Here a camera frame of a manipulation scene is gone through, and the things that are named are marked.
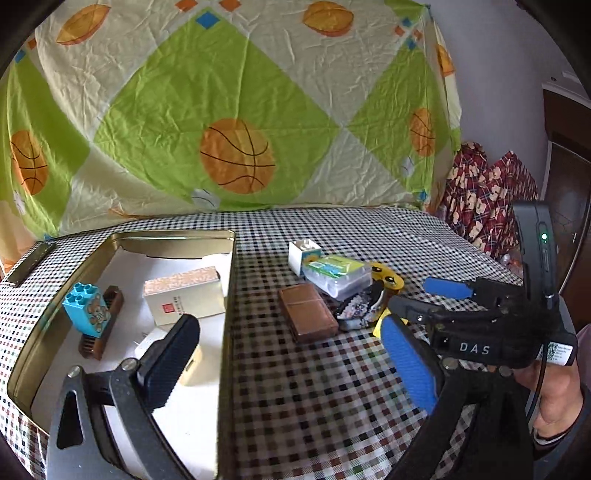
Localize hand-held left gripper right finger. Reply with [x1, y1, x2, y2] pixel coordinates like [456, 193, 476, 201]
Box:
[379, 315, 539, 480]

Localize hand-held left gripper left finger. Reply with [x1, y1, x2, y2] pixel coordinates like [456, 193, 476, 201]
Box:
[44, 314, 201, 480]

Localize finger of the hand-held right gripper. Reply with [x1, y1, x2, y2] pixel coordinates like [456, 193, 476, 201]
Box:
[422, 276, 526, 308]
[388, 295, 486, 331]

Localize white charger plug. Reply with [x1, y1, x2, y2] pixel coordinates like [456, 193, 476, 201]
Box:
[134, 325, 205, 386]

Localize yellow block with eyes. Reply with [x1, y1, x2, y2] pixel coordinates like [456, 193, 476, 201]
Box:
[367, 261, 406, 296]

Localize white box orange patterned lid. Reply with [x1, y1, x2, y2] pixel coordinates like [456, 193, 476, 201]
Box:
[143, 267, 227, 326]

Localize brown wooden comb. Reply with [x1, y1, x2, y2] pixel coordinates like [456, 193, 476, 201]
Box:
[78, 286, 124, 360]

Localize clear plastic box green label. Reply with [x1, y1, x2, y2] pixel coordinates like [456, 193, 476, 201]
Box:
[302, 255, 374, 301]

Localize teal building block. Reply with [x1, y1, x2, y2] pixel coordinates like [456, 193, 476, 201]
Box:
[62, 282, 108, 335]

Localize brown box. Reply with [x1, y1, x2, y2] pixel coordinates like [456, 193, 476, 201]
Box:
[278, 284, 340, 343]

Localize gold metal tin box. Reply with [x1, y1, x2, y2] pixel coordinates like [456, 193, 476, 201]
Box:
[7, 229, 237, 480]

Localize person's right forearm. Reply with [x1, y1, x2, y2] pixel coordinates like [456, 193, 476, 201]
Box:
[533, 427, 583, 449]

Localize person's right hand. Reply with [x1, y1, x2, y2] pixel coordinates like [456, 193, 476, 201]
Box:
[513, 364, 588, 438]

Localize clear plastic bag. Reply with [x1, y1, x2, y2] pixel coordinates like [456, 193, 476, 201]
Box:
[501, 251, 525, 278]

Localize checked tablecloth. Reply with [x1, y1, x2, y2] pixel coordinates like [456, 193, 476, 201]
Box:
[0, 205, 532, 480]

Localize red printed blanket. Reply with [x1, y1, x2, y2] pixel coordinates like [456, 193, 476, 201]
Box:
[436, 142, 541, 264]

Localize white sun print block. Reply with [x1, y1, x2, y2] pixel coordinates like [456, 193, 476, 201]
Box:
[288, 239, 322, 278]

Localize dark wooden cabinet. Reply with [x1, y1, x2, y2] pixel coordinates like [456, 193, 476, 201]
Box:
[541, 74, 591, 324]

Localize black flat bar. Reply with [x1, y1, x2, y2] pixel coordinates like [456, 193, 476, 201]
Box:
[6, 242, 56, 287]

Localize green basketball print sheet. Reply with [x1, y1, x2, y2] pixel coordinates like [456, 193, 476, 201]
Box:
[0, 0, 462, 241]

